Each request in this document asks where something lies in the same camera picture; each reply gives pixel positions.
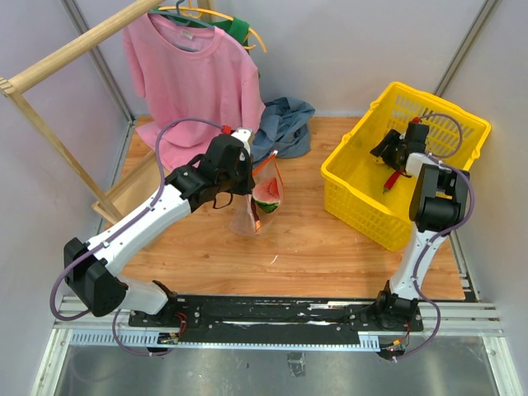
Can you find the wooden clothes rack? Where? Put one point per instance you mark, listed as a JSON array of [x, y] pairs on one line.
[[38, 187]]

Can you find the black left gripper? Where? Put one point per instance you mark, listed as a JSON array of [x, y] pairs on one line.
[[248, 183]]

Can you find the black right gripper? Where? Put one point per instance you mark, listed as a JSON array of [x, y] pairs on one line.
[[390, 139]]

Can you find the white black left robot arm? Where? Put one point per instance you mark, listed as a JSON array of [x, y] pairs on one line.
[[93, 269]]

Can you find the pink t-shirt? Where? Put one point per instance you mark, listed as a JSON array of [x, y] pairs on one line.
[[193, 80]]

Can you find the aluminium rail frame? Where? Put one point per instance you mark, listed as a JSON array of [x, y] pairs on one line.
[[439, 319]]

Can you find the red chili pepper toy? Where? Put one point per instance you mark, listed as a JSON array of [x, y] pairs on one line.
[[390, 182]]

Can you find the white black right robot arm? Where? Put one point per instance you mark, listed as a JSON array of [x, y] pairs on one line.
[[442, 201]]

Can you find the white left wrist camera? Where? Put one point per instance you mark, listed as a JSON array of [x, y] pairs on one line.
[[246, 136]]

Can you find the clear orange zip top bag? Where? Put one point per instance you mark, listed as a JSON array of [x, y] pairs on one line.
[[257, 211]]

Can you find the watermelon slice toy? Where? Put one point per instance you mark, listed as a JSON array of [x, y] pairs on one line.
[[267, 195]]

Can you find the grey clothes hanger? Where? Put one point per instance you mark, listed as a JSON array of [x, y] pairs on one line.
[[179, 18]]

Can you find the green shirt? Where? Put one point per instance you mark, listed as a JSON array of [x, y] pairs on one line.
[[237, 29]]

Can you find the yellow clothes hanger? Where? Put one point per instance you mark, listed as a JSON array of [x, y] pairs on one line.
[[201, 17]]

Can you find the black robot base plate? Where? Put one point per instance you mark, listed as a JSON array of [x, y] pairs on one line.
[[267, 320]]

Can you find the blue crumpled cloth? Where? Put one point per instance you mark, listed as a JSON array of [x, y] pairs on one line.
[[284, 128]]

